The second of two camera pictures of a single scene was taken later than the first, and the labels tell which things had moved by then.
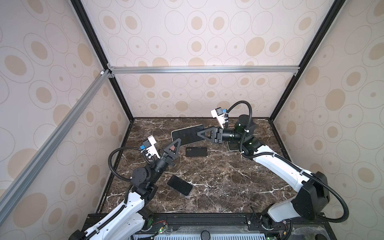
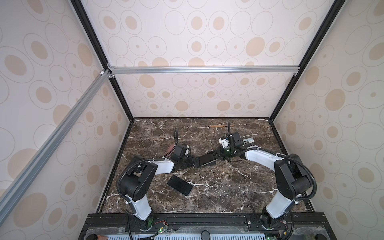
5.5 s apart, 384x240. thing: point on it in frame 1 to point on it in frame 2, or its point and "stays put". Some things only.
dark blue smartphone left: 179,185 stays put
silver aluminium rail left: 24,179 stays put
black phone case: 196,151 to 208,159
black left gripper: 172,154 to 192,163
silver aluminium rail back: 205,70 stays put
